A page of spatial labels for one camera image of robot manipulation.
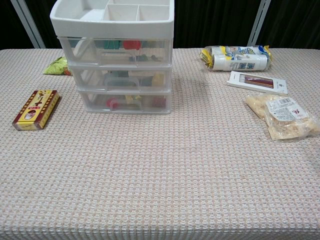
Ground white plastic bin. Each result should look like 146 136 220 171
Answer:
77 89 172 115
68 65 172 92
57 37 173 67

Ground white plastic compartment organizer box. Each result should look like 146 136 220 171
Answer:
49 0 175 116

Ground beige woven tablecloth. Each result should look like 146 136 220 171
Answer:
0 47 320 240

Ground blue-grey plastic part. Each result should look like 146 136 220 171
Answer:
128 55 149 63

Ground white roll pack, yellow ends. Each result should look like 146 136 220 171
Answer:
200 44 273 72

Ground white pencil box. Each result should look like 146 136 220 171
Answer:
226 70 289 95

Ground black curtain panel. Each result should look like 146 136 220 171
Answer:
0 0 38 50
17 0 63 50
172 0 261 49
257 0 320 49

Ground green snack bag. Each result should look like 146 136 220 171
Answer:
42 56 72 76

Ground clear bag of beige snacks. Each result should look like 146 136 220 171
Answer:
244 93 320 142

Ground gold chocolate bar box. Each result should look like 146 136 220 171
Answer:
12 89 61 131

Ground grey metal frame pole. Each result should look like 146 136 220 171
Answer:
10 0 46 49
249 0 270 47

